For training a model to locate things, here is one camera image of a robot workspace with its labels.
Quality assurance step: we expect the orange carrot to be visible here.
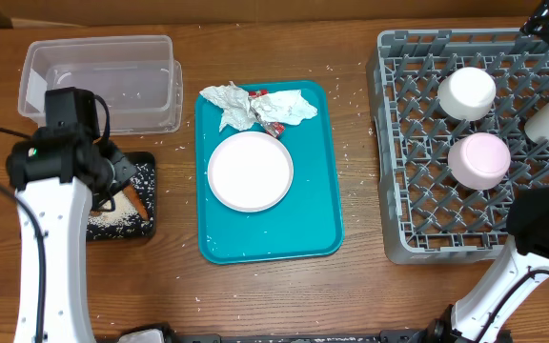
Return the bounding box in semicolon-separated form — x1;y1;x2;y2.
123;184;150;221

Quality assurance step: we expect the white ceramic bowl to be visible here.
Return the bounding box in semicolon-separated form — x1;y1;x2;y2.
437;67;497;121

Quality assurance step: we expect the pink bowl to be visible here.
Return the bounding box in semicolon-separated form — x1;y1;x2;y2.
447;132;511;191

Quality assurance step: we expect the white tissue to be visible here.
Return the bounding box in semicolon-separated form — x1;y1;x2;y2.
200;82;255;131

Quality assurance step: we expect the large white plate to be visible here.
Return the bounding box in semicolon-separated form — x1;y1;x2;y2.
207;131;294;212

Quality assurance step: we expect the red snack wrapper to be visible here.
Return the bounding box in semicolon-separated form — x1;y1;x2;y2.
249;90;285;139

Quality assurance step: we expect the white napkin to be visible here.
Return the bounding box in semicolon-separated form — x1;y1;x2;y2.
250;90;318;126

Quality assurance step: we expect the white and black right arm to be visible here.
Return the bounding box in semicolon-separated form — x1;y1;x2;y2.
411;187;549;342

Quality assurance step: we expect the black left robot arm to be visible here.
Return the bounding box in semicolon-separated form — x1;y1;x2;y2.
6;87;136;342

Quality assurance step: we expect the pile of white rice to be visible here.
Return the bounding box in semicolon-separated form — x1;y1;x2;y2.
88;191;143;228

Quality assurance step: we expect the black plastic tray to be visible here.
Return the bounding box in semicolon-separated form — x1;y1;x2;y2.
87;151;156;241

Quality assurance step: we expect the clear plastic storage bin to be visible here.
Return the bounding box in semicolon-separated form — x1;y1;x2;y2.
17;35;183;135

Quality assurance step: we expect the grey plastic dish rack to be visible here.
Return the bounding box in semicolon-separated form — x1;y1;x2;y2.
367;29;549;264

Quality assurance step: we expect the teal plastic tray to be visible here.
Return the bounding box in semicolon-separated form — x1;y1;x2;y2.
194;80;344;264

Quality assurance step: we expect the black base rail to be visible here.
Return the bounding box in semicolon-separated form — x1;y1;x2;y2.
116;323;514;343

